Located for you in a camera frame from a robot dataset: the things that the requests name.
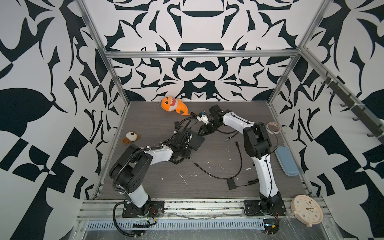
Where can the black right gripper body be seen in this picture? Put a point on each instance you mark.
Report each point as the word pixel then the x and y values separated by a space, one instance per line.
pixel 214 124

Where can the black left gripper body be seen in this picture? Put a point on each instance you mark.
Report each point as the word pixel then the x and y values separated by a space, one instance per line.
pixel 181 150

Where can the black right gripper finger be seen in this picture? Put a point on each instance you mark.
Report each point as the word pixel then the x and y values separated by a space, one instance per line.
pixel 202 132
pixel 209 129

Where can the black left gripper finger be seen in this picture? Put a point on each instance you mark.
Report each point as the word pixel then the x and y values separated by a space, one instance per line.
pixel 186 153
pixel 176 161

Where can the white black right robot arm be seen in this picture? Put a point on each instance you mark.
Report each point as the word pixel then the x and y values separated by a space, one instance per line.
pixel 257 144

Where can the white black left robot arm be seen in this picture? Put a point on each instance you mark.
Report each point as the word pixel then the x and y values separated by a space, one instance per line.
pixel 129 171

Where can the orange plush fish toy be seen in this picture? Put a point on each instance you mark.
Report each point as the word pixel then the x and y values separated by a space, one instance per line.
pixel 171 104

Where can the small brown plush toy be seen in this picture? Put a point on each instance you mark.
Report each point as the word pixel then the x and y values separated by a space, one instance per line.
pixel 131 137

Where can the white double-sided tape roll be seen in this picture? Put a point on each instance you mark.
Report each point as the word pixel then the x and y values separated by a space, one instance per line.
pixel 273 128

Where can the blue glasses case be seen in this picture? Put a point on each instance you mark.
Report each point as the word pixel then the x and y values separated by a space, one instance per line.
pixel 286 161

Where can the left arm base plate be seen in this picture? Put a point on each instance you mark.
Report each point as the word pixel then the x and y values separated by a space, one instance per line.
pixel 150 209

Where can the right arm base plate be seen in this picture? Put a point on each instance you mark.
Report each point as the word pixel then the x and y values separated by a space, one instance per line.
pixel 264 207

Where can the aluminium frame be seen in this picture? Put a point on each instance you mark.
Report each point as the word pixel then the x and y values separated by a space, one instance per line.
pixel 274 51

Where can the cream round wall clock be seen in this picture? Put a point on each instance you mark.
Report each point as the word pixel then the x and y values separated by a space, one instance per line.
pixel 306 210

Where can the grey wall hook rail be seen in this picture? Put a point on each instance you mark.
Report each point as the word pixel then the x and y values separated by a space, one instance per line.
pixel 350 102

